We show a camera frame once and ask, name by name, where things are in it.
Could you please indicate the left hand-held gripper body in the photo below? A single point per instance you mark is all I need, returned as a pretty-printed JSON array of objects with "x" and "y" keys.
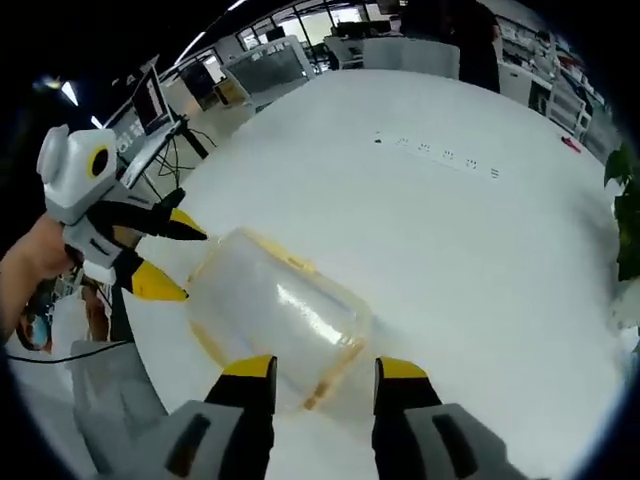
[{"x": 70, "y": 180}]

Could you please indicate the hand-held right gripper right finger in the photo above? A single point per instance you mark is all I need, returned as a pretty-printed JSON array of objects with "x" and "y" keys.
[{"x": 400, "y": 400}]

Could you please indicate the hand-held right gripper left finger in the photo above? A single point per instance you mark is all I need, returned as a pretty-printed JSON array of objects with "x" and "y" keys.
[{"x": 245, "y": 400}]

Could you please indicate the clear container with yellow buckle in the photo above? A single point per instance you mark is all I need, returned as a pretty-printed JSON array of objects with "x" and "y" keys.
[{"x": 280, "y": 310}]

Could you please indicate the person's left hand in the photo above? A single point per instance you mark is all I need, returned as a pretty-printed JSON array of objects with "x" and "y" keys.
[{"x": 45, "y": 250}]

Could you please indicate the red screen laptop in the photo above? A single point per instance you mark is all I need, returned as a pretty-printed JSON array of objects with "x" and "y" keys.
[{"x": 152, "y": 100}]

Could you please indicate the grey mesh office chair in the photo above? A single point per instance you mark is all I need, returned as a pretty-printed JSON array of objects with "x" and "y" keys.
[{"x": 110, "y": 400}]

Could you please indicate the curved ceiling light strip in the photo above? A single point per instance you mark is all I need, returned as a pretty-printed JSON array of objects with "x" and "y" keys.
[{"x": 200, "y": 35}]

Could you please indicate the potted green plant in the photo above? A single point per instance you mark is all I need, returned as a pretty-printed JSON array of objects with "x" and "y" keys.
[{"x": 627, "y": 215}]

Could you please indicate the white partition panel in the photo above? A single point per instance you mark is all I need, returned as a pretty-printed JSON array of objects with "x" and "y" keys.
[{"x": 410, "y": 57}]

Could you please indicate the small red object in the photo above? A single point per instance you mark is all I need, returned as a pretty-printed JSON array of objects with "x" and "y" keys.
[{"x": 571, "y": 143}]

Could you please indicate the white shelf rack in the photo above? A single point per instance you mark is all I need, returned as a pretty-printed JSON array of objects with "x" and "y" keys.
[{"x": 570, "y": 107}]

